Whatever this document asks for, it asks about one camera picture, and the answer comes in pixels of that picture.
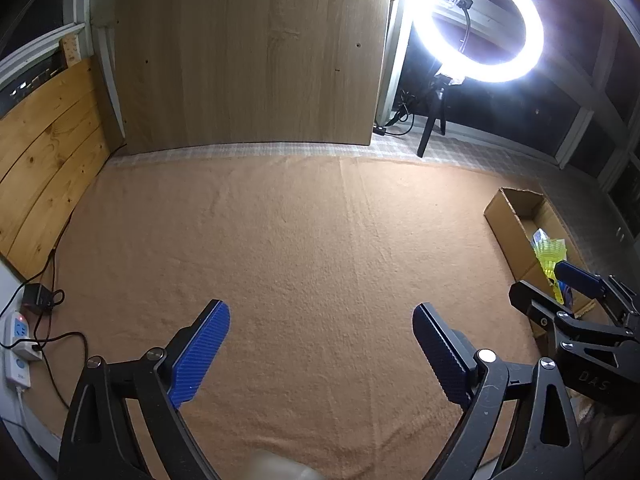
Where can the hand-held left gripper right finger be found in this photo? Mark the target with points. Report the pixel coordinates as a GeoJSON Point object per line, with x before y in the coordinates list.
{"type": "Point", "coordinates": [445, 355]}

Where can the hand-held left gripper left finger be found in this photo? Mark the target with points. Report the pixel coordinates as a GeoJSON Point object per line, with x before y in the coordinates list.
{"type": "Point", "coordinates": [200, 355]}

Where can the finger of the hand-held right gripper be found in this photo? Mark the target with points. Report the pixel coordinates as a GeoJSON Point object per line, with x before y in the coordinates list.
{"type": "Point", "coordinates": [535, 302]}
{"type": "Point", "coordinates": [580, 277]}

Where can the yellow shuttlecock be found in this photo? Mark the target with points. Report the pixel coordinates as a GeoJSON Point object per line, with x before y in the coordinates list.
{"type": "Point", "coordinates": [550, 255]}

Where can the cardboard box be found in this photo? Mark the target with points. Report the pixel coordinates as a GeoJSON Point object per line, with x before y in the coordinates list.
{"type": "Point", "coordinates": [510, 225]}

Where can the blurred pale object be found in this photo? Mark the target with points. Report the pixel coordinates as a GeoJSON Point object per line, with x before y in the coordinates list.
{"type": "Point", "coordinates": [282, 466]}

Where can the black power adapter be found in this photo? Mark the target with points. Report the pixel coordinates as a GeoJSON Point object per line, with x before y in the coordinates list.
{"type": "Point", "coordinates": [37, 297]}

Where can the white power strip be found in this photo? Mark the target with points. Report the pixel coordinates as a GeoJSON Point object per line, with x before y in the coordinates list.
{"type": "Point", "coordinates": [17, 332]}

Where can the black tripod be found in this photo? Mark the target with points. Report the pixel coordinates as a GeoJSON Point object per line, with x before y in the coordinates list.
{"type": "Point", "coordinates": [431, 120]}

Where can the black power strip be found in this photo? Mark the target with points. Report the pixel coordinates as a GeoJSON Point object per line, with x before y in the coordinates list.
{"type": "Point", "coordinates": [380, 130]}

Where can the pine plank panel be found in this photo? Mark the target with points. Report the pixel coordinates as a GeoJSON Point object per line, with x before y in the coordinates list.
{"type": "Point", "coordinates": [45, 160]}

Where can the large light wooden board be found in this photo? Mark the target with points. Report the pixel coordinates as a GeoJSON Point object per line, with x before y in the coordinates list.
{"type": "Point", "coordinates": [250, 60]}

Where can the small wooden block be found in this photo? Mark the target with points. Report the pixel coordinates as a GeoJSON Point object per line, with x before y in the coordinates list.
{"type": "Point", "coordinates": [71, 51]}

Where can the white door frame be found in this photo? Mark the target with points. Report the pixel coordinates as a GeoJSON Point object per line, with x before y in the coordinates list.
{"type": "Point", "coordinates": [392, 75]}

